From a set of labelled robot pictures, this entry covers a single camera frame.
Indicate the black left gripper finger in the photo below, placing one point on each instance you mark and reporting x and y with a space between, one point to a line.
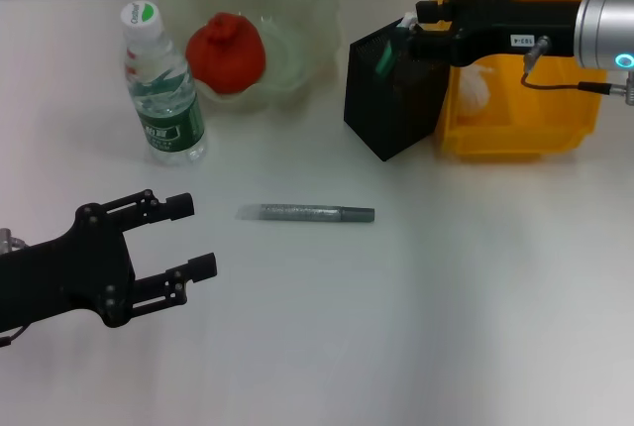
173 205
200 267

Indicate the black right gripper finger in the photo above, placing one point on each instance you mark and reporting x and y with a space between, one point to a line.
433 11
428 47

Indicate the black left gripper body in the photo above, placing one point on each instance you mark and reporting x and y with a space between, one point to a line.
64 272

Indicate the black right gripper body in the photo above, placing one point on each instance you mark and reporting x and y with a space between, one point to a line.
495 25

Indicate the green pen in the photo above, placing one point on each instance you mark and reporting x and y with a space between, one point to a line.
386 57

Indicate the white paper ball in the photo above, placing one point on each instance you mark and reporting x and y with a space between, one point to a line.
473 91

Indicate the clear bottle with green label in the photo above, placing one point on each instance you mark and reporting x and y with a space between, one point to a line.
163 94

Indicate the red-orange fruit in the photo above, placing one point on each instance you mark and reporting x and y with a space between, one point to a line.
223 59

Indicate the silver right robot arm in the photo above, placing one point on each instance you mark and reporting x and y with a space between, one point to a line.
604 25

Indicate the black mesh pen holder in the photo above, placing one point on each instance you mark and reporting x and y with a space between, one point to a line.
391 109

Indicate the grey marker pen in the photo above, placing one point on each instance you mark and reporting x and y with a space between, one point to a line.
297 213

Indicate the yellow plastic bin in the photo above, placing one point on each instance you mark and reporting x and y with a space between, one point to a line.
520 114

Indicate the pale green glass bowl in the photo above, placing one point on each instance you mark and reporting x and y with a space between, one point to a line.
297 25

